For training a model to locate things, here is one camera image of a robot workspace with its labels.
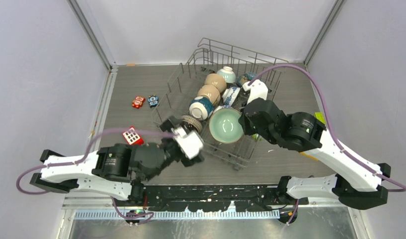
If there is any green owl toy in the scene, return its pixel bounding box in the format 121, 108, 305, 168
252, 133, 261, 141

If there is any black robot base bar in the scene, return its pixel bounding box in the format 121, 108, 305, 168
114, 182, 301, 224

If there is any brown ribbed bowl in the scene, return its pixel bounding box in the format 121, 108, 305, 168
181, 115, 203, 133

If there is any light green striped bowl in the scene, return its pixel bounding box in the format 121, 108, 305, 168
217, 66, 236, 84

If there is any beige bowl lower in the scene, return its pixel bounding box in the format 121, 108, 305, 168
197, 85, 221, 106

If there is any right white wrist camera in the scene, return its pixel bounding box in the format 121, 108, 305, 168
242, 79, 269, 104

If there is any green blue toy car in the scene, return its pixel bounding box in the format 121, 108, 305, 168
314, 112, 327, 125

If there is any dark teal painted bowl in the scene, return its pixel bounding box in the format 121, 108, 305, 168
236, 72, 256, 87

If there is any yellow toy block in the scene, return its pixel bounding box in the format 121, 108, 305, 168
300, 152, 319, 161

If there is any beige bowl upper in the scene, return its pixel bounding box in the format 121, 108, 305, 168
204, 73, 227, 93

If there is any blue floral white bowl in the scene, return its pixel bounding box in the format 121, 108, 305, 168
222, 86, 241, 107

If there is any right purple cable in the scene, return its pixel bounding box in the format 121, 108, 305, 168
247, 64, 406, 193

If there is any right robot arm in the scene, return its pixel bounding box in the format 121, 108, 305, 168
239, 98, 391, 210

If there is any pale green celadon bowl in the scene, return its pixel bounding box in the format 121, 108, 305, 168
209, 108, 244, 144

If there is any purple cable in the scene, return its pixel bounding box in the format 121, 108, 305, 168
247, 64, 406, 193
16, 127, 177, 225

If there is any red owl toy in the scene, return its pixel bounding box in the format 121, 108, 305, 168
132, 96, 146, 109

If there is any beige bowl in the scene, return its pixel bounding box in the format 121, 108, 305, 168
197, 85, 221, 106
204, 73, 227, 93

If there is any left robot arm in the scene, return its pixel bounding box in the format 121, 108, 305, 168
30, 117, 204, 206

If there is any teal and white bowl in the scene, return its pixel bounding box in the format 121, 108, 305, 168
189, 96, 214, 120

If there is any red toy block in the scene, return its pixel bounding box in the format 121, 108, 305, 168
122, 126, 144, 145

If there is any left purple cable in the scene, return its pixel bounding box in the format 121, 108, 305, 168
16, 127, 177, 225

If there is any grey wire dish rack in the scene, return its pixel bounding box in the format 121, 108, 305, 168
152, 38, 283, 170

